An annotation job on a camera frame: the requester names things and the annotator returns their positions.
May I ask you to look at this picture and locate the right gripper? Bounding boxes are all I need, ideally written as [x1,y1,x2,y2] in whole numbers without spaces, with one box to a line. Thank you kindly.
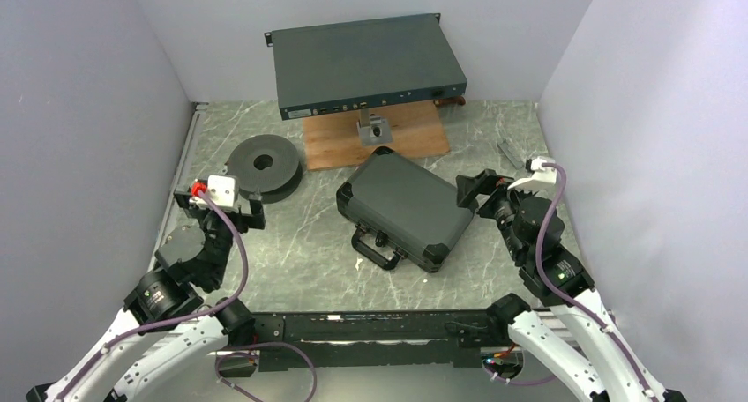
[455,167,539,260]

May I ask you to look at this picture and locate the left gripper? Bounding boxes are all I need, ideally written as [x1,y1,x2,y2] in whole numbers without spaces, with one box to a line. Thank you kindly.
[176,184,264,285]

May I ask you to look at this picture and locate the black poker set case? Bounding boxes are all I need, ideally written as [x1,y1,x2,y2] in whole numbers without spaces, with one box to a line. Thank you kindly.
[336,146,478,273]

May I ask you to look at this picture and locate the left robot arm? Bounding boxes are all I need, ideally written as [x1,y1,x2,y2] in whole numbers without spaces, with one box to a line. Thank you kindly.
[26,176,266,401]

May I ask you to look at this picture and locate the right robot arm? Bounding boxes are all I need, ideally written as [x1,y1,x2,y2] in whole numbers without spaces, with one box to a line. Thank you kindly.
[456,161,685,401]

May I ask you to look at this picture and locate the black filament spool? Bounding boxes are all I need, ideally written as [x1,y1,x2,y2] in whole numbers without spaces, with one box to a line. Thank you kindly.
[226,134,303,204]

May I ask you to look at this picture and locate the grey metal bar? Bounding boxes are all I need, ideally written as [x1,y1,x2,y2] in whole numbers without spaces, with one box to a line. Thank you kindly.
[497,139,525,170]

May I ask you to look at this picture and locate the wooden board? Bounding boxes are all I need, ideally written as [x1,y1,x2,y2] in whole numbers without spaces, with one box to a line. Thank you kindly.
[303,101,450,171]

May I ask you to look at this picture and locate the grey rack server box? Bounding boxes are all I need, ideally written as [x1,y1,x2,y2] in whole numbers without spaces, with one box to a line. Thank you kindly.
[265,13,468,120]

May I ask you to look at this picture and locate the grey metal stand bracket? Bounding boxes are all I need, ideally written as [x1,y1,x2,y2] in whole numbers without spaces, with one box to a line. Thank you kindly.
[356,108,393,146]

